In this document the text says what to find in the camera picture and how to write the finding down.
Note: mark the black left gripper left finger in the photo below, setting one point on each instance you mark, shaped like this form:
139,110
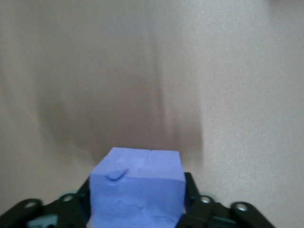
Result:
59,213

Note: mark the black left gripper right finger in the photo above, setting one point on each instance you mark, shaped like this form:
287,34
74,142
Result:
206,213

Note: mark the dented purple foam cube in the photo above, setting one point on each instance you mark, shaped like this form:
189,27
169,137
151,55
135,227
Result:
137,190

